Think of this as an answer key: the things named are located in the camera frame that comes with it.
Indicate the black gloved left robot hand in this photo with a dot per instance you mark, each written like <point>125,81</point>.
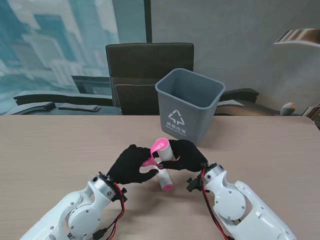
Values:
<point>127,167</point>

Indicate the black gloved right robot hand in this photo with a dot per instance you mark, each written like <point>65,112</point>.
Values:
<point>187,157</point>

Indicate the used white lint roll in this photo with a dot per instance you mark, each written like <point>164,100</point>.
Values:
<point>166,152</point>

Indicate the white lint roll refill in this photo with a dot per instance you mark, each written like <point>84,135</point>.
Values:
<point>163,178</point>

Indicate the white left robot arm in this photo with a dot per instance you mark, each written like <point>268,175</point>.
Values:
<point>77,215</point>

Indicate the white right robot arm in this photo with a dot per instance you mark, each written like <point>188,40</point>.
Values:
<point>230,205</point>

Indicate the grey plastic waste bin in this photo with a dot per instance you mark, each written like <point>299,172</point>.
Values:
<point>190,117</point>

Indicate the black armrest chair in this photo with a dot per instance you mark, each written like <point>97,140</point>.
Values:
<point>240,93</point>

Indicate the dark brown office chair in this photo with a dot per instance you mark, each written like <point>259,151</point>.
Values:
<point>140,65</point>

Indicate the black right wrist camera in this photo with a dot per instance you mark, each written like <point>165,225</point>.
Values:
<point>193,185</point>

